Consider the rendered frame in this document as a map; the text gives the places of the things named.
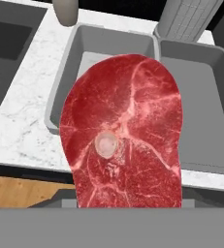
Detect grey tupperware container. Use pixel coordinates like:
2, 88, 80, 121
157, 38, 224, 177
44, 22, 161, 136

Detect beige cylindrical jar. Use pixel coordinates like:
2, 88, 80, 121
51, 0, 80, 28

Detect raw red steak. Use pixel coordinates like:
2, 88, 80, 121
58, 53, 184, 209

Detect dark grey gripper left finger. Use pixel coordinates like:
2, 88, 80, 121
28, 188, 80, 209

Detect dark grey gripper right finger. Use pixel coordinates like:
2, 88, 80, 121
180, 187, 214, 209

